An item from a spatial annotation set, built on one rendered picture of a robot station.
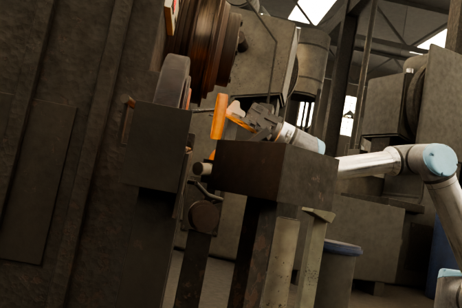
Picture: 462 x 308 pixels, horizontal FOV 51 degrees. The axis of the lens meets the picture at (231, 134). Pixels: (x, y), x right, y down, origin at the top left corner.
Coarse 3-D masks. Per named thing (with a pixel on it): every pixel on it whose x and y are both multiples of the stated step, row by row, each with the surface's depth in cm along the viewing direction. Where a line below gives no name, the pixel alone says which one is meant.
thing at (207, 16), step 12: (204, 0) 166; (216, 0) 167; (204, 12) 164; (216, 12) 163; (204, 24) 163; (204, 36) 163; (192, 48) 163; (204, 48) 163; (192, 60) 165; (204, 60) 165; (192, 72) 167; (204, 72) 166; (192, 84) 170; (192, 96) 176
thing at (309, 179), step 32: (224, 160) 130; (256, 160) 120; (288, 160) 114; (320, 160) 122; (256, 192) 118; (288, 192) 114; (320, 192) 122; (256, 224) 126; (256, 256) 126; (256, 288) 126
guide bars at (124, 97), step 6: (120, 96) 63; (126, 96) 63; (126, 102) 63; (132, 102) 66; (126, 108) 65; (132, 108) 71; (126, 114) 65; (120, 126) 65; (120, 132) 65; (120, 138) 65; (120, 144) 65
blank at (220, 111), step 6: (222, 96) 158; (216, 102) 165; (222, 102) 156; (216, 108) 156; (222, 108) 155; (216, 114) 155; (222, 114) 155; (216, 120) 155; (222, 120) 155; (216, 126) 156; (222, 126) 156; (216, 132) 157; (216, 138) 160
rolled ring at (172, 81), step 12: (168, 60) 67; (180, 60) 67; (168, 72) 65; (180, 72) 65; (168, 84) 64; (180, 84) 64; (156, 96) 63; (168, 96) 63; (180, 96) 65; (180, 108) 78
